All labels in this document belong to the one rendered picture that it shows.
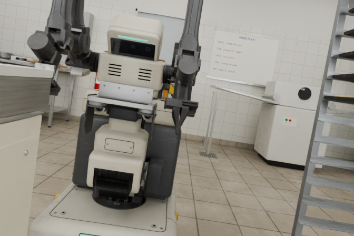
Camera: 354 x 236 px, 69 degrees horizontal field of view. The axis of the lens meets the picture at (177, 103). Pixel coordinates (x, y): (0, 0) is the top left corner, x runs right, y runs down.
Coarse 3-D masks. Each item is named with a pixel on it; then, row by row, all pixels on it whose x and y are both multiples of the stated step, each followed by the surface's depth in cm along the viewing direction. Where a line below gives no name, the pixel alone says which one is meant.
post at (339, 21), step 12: (348, 0) 106; (336, 12) 109; (336, 24) 107; (336, 36) 107; (336, 48) 107; (336, 60) 108; (324, 72) 110; (324, 84) 109; (324, 108) 109; (312, 132) 112; (312, 144) 110; (312, 168) 111; (300, 192) 114; (300, 204) 112; (300, 228) 113
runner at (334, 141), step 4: (316, 136) 110; (320, 136) 110; (324, 136) 110; (328, 136) 109; (316, 140) 110; (320, 140) 110; (324, 140) 110; (328, 140) 110; (332, 140) 110; (336, 140) 109; (340, 140) 109; (344, 140) 109; (348, 140) 109; (332, 144) 107; (336, 144) 108; (340, 144) 110; (344, 144) 109; (348, 144) 109; (352, 144) 109; (352, 148) 107
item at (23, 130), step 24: (0, 120) 28; (24, 120) 32; (0, 144) 28; (24, 144) 33; (0, 168) 28; (24, 168) 34; (0, 192) 29; (24, 192) 35; (0, 216) 30; (24, 216) 36
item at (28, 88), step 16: (0, 64) 27; (0, 80) 28; (16, 80) 31; (32, 80) 34; (48, 80) 39; (0, 96) 28; (16, 96) 31; (32, 96) 35; (48, 96) 40; (0, 112) 29; (16, 112) 32
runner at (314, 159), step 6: (312, 156) 110; (318, 156) 110; (312, 162) 108; (318, 162) 110; (324, 162) 110; (330, 162) 110; (336, 162) 110; (342, 162) 110; (348, 162) 110; (342, 168) 108; (348, 168) 108
